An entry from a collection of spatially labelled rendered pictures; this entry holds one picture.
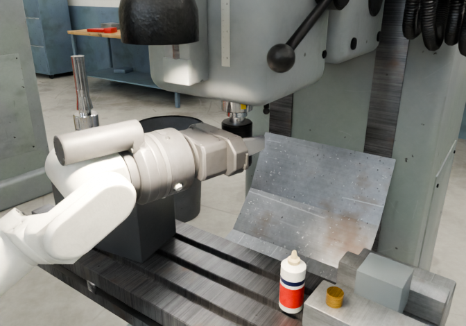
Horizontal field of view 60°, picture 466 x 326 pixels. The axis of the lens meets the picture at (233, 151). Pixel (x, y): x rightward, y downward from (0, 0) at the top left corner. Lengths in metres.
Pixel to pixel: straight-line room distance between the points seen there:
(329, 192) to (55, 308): 1.66
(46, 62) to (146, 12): 7.49
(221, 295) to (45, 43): 7.24
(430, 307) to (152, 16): 0.51
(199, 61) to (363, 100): 0.50
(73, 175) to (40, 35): 7.37
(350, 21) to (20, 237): 0.50
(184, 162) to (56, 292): 1.93
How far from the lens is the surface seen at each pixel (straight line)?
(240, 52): 0.48
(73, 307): 2.27
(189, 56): 0.48
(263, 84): 0.48
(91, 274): 0.86
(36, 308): 2.34
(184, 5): 0.37
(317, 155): 0.97
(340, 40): 0.63
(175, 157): 0.51
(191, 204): 2.74
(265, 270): 0.81
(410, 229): 0.99
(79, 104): 0.84
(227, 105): 0.59
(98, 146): 0.48
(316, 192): 0.96
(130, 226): 0.80
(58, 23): 7.93
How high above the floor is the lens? 1.44
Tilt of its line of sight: 21 degrees down
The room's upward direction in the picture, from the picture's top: straight up
